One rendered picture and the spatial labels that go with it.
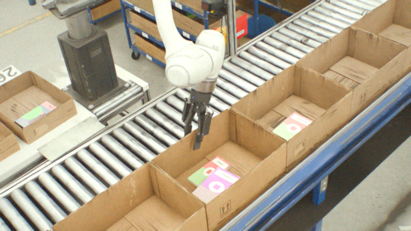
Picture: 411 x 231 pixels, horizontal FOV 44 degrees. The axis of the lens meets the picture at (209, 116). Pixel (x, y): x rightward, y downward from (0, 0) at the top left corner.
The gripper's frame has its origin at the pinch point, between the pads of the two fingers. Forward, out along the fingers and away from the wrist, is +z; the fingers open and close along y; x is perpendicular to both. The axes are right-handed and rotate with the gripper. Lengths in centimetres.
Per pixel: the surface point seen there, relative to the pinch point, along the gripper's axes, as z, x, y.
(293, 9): -2, -205, 109
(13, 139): 33, 32, 76
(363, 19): -38, -102, 0
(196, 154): 8.4, -4.1, 0.0
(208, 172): 11.5, -3.6, -7.9
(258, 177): 1.6, -5.5, -28.8
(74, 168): 36, 18, 48
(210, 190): 9.5, 6.6, -18.8
